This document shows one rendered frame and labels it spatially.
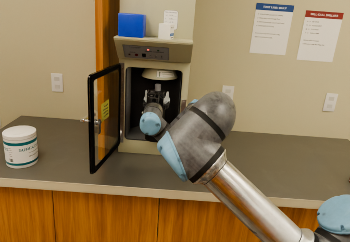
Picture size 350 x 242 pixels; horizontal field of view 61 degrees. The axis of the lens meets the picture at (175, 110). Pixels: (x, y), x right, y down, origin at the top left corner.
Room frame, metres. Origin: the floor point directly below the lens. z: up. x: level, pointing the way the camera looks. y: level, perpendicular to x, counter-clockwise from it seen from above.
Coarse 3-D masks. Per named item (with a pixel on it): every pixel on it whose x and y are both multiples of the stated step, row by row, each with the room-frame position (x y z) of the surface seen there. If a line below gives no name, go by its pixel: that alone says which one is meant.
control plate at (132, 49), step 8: (128, 48) 1.25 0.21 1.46; (136, 48) 1.25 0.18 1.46; (144, 48) 1.25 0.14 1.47; (152, 48) 1.24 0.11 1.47; (160, 48) 1.24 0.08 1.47; (168, 48) 1.24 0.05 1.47; (128, 56) 1.29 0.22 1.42; (136, 56) 1.29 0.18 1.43; (152, 56) 1.28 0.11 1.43; (160, 56) 1.28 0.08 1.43; (168, 56) 1.27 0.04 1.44
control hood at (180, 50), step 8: (120, 40) 1.22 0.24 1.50; (128, 40) 1.21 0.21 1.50; (136, 40) 1.21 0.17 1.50; (144, 40) 1.21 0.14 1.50; (152, 40) 1.21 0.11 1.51; (160, 40) 1.22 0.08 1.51; (168, 40) 1.22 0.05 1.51; (176, 40) 1.24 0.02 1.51; (184, 40) 1.26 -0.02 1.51; (120, 48) 1.25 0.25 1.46; (176, 48) 1.24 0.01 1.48; (184, 48) 1.23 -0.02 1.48; (192, 48) 1.24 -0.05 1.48; (120, 56) 1.29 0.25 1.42; (176, 56) 1.27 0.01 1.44; (184, 56) 1.27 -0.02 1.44
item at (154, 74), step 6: (144, 72) 1.39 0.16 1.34; (150, 72) 1.36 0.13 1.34; (156, 72) 1.35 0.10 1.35; (162, 72) 1.36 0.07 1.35; (168, 72) 1.37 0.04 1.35; (174, 72) 1.40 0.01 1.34; (150, 78) 1.35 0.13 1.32; (156, 78) 1.34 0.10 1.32; (162, 78) 1.35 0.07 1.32; (168, 78) 1.36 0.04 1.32; (174, 78) 1.38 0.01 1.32
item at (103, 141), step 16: (96, 80) 1.07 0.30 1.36; (112, 80) 1.22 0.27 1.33; (96, 96) 1.06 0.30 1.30; (112, 96) 1.22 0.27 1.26; (96, 112) 1.06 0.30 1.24; (112, 112) 1.22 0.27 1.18; (96, 128) 1.06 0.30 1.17; (112, 128) 1.22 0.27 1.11; (96, 144) 1.06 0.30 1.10; (112, 144) 1.22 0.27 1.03; (96, 160) 1.06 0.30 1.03
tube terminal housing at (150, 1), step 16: (128, 0) 1.33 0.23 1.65; (144, 0) 1.33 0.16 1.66; (160, 0) 1.33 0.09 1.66; (176, 0) 1.33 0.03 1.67; (192, 0) 1.33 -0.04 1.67; (160, 16) 1.33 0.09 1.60; (192, 16) 1.33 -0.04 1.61; (176, 32) 1.33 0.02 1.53; (192, 32) 1.33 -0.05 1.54; (128, 64) 1.33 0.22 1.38; (144, 64) 1.33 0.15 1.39; (160, 64) 1.33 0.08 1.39; (176, 64) 1.33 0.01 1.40; (128, 144) 1.33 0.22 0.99; (144, 144) 1.33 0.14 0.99
